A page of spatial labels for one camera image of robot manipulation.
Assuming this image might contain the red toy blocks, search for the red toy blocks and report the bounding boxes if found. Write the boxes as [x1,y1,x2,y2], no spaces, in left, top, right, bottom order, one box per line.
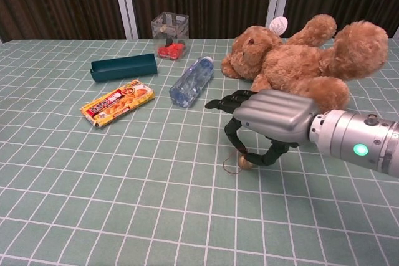
[157,41,186,60]

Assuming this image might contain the small brass bell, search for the small brass bell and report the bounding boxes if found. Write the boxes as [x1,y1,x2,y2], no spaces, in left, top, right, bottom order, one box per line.
[223,151,254,175]

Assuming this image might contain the white round hang tag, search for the white round hang tag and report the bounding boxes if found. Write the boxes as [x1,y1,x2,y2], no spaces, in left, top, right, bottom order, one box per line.
[269,16,289,36]

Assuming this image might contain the yellow curry roux box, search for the yellow curry roux box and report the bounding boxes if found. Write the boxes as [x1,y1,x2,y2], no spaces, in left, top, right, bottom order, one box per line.
[80,79,156,129]

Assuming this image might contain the dark green rectangular tray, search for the dark green rectangular tray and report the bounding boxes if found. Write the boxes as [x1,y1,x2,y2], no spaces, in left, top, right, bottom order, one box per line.
[90,53,158,83]

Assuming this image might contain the brown teddy bear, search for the brown teddy bear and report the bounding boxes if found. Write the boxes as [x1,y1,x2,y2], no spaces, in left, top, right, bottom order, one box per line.
[221,14,390,113]

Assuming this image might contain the clear plastic water bottle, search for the clear plastic water bottle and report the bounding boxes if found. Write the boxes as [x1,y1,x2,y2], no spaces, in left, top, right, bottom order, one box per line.
[168,55,215,108]

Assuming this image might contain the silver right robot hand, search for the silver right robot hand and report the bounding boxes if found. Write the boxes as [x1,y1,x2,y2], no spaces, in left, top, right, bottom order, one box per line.
[204,89,320,168]

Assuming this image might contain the green checkered tablecloth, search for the green checkered tablecloth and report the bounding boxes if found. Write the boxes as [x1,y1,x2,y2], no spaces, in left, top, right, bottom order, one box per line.
[0,37,399,266]

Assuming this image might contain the clear plastic square box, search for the clear plastic square box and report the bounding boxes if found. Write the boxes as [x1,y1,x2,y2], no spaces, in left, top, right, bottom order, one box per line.
[151,11,190,60]

